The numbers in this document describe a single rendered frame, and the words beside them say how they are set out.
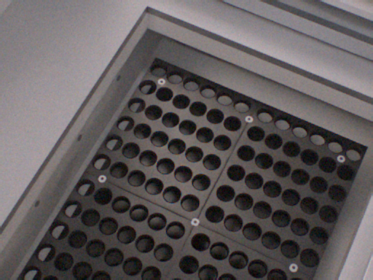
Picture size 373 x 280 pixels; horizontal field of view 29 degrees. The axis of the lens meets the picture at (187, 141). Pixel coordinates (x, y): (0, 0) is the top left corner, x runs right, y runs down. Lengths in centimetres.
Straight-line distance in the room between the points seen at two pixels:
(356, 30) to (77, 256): 24
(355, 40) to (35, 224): 27
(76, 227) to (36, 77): 11
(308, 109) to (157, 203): 18
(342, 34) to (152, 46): 19
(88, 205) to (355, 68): 21
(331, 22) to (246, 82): 14
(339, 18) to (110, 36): 16
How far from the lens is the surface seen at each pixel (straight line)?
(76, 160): 58
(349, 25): 51
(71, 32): 53
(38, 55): 52
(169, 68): 56
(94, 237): 50
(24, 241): 55
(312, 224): 51
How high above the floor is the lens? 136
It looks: 61 degrees down
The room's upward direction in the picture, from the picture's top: 3 degrees clockwise
